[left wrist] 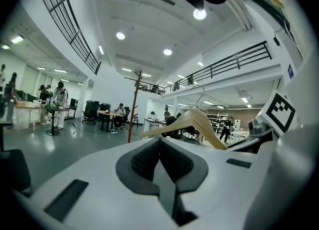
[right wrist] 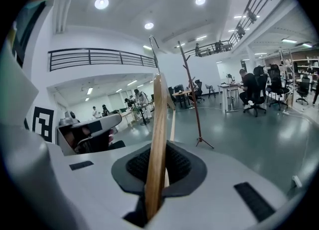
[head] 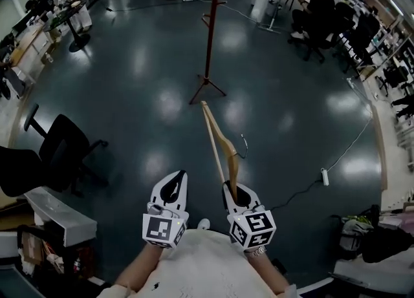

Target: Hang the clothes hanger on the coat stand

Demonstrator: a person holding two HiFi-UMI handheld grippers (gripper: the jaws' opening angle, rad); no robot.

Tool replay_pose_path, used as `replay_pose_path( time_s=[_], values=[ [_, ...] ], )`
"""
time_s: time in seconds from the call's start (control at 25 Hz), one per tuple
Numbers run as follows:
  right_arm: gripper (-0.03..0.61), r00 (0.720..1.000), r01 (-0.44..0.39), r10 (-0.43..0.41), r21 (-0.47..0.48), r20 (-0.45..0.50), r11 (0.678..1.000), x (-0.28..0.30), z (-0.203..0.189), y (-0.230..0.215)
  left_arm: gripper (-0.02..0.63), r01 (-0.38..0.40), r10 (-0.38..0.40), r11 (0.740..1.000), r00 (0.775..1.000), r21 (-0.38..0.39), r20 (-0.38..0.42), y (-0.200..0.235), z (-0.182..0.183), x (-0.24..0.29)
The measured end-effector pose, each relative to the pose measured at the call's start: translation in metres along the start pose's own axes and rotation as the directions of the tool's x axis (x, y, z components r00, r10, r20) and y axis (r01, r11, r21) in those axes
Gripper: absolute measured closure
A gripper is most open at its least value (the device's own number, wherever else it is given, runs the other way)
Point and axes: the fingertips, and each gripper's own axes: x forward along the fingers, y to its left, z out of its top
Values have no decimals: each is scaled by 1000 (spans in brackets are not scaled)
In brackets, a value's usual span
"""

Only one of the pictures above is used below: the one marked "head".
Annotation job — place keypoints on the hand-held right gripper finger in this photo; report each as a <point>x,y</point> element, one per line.
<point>228,201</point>
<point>254,200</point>

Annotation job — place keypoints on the grey backpack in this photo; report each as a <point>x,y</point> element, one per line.
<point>351,235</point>

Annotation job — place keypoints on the black office chair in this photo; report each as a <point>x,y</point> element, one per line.
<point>64,141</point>
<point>362,35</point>
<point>320,41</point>

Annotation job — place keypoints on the wooden hanger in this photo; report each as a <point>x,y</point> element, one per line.
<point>232,167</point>

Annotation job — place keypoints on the red-brown wooden coat rack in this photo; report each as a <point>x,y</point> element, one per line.
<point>211,31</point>

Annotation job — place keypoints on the black chair backrest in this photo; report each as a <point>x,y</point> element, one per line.
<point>16,170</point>

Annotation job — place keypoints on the person's left forearm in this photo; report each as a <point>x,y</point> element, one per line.
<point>136,267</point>

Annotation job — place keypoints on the white floor mop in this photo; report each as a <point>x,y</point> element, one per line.
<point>268,28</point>

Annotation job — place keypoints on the white shoe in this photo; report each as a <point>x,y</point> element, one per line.
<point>203,224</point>

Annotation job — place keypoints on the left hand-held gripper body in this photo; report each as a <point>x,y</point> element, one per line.
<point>158,229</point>

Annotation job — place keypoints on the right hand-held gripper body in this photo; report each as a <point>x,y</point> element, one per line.
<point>255,229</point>

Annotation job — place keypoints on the grey desk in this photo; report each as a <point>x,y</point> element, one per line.
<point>64,222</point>

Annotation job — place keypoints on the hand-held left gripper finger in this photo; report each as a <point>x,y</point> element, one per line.
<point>156,193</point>
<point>183,193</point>

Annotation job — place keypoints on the round black table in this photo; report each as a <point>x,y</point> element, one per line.
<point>64,15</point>

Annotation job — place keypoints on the person's right forearm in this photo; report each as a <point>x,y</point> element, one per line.
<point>265,271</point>

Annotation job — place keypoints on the black bag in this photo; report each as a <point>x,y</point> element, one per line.
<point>388,245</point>

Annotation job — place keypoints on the cardboard box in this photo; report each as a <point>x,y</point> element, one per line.
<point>30,245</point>

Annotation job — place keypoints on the silver wristwatch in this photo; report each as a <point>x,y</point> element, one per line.
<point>257,251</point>

